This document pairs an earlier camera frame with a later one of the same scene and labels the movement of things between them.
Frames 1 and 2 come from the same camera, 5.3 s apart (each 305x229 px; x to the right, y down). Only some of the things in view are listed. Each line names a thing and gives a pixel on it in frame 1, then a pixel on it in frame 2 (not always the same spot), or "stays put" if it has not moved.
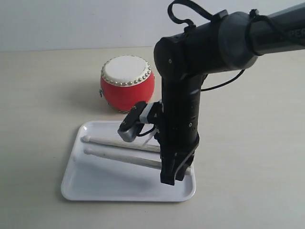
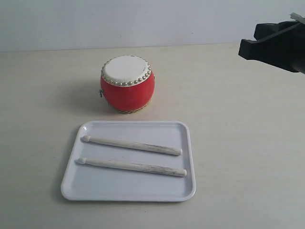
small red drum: [126, 80] stays put
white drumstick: [142, 161] -> [154, 170]
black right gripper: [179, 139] -> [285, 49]
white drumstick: [149, 147] stays put
